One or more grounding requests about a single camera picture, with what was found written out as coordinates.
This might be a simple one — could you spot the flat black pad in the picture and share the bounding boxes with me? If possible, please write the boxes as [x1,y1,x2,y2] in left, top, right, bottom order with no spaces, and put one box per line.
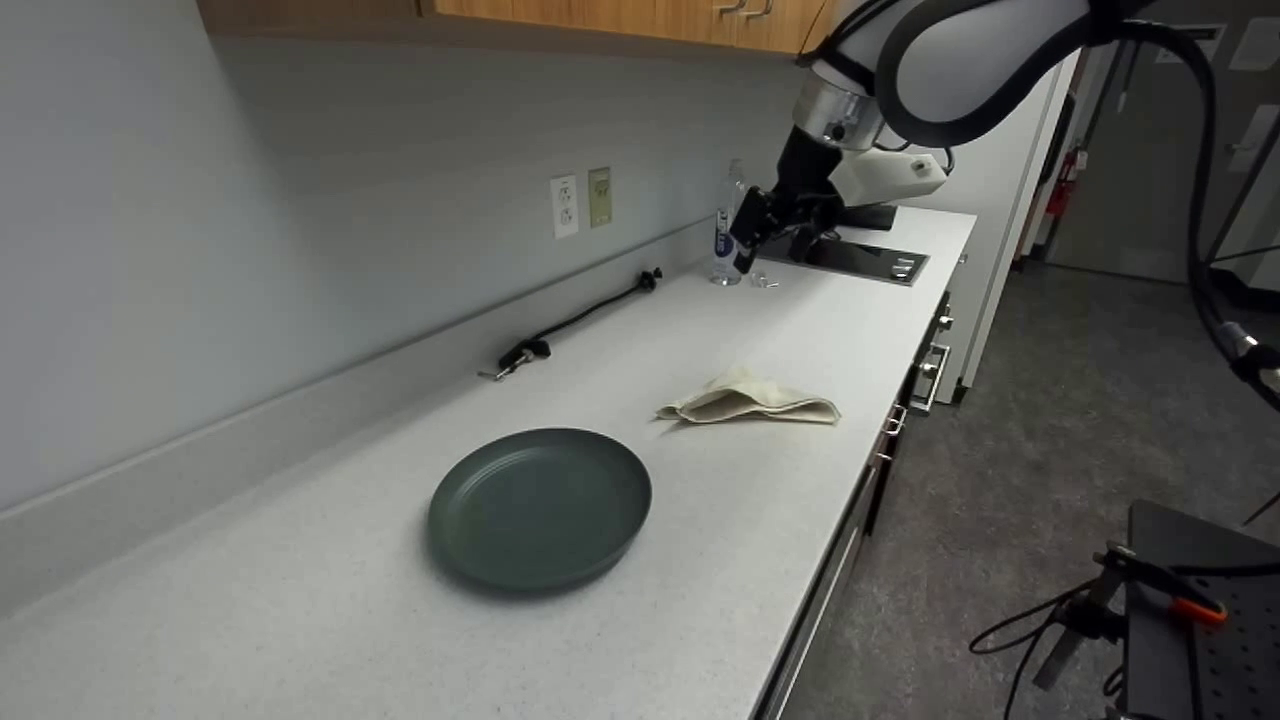
[795,231,933,293]

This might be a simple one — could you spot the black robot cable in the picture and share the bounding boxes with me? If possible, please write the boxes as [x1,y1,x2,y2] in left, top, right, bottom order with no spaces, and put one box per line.
[1093,0,1280,414]

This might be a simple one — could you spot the wooden cabinet door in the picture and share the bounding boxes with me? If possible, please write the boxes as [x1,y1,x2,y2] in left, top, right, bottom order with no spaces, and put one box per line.
[762,0,857,60]
[422,0,749,47]

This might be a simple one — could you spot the black breadboard table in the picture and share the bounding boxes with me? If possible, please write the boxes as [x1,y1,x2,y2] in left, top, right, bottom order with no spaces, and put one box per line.
[1121,497,1280,720]

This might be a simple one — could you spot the white wall outlet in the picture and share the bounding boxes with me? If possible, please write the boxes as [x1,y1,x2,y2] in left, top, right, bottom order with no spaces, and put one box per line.
[549,172,586,243]

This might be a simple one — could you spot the dark green plate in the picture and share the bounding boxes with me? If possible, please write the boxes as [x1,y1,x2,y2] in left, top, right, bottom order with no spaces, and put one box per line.
[422,424,655,599]

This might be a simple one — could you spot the orange-handled tool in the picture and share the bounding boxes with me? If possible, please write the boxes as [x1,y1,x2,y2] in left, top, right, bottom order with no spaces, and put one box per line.
[1097,539,1237,636]

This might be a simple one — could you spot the beige wall plate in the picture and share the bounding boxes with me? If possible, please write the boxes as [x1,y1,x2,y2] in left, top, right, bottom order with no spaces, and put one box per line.
[584,159,618,231]

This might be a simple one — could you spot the black power cord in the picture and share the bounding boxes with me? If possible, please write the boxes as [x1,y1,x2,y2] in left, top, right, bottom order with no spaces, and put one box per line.
[491,266,666,380]

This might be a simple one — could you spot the stained cream cloth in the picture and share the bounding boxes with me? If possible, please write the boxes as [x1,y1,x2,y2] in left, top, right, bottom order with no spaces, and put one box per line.
[650,377,849,437]

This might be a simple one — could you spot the silver drawer handle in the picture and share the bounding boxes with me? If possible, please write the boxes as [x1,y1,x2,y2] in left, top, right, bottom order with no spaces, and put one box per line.
[872,400,916,469]
[912,339,956,414]

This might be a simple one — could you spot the thin black cable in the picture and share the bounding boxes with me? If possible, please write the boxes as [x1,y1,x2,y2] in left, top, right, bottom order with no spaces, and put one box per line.
[964,587,1111,669]

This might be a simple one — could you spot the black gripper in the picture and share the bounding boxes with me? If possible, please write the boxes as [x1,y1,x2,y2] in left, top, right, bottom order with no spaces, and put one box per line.
[726,125,851,266]

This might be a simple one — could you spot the red fire extinguisher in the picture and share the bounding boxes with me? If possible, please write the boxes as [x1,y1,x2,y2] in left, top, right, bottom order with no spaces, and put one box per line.
[1042,149,1085,229]

